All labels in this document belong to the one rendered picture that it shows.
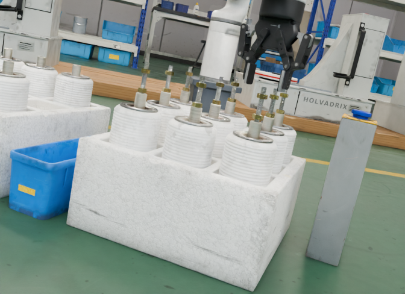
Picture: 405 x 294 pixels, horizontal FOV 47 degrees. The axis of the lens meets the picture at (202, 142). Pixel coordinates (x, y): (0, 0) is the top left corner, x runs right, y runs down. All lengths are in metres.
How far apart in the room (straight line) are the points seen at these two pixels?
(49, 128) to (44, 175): 0.20
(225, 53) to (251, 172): 0.61
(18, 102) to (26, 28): 1.90
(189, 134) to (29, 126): 0.39
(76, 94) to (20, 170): 0.33
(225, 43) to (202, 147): 0.56
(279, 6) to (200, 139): 0.27
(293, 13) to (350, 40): 2.50
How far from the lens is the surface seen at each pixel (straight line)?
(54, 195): 0.98
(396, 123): 3.60
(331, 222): 1.03
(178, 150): 0.86
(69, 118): 1.17
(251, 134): 0.85
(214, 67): 1.36
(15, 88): 1.07
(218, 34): 1.37
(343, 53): 3.31
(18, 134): 1.06
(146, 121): 0.89
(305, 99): 3.06
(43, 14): 2.94
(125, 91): 2.78
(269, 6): 0.82
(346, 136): 0.99
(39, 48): 2.88
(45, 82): 1.32
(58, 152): 1.12
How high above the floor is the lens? 0.39
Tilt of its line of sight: 11 degrees down
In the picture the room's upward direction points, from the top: 12 degrees clockwise
